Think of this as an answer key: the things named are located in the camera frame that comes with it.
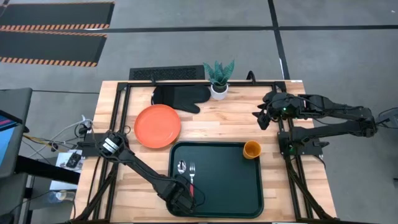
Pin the clear plastic bottle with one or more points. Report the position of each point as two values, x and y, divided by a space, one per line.
65 195

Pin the orange round plate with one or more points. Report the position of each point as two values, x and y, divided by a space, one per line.
157 126

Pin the black keyboard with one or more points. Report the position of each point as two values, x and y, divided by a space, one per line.
168 73

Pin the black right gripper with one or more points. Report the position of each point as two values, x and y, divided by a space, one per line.
275 105

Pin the small black device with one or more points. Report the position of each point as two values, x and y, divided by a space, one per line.
73 160

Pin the black oven mitt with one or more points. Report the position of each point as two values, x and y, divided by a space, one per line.
177 96

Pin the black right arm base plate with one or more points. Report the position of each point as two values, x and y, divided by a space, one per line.
314 146

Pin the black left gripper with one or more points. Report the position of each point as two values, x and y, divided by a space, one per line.
178 194

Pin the computer monitor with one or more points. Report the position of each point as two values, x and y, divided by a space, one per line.
12 140

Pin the black clamp hook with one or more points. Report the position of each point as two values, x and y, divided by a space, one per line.
250 76

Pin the dark green plastic tray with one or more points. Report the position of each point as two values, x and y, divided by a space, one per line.
224 180

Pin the grey floor stand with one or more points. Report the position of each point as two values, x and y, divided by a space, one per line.
388 118

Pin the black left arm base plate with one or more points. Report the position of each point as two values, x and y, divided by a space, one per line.
90 144

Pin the white paper sheet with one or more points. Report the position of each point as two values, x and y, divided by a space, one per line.
60 163

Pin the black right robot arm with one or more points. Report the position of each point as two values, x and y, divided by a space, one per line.
342 110

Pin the black mat with hazard stripes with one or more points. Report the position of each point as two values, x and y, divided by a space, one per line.
46 46
56 14

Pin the orange plastic cup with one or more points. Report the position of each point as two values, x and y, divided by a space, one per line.
252 149

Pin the green plant in white pot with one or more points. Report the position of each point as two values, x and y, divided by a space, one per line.
219 91

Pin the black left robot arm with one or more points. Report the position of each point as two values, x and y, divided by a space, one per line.
140 165

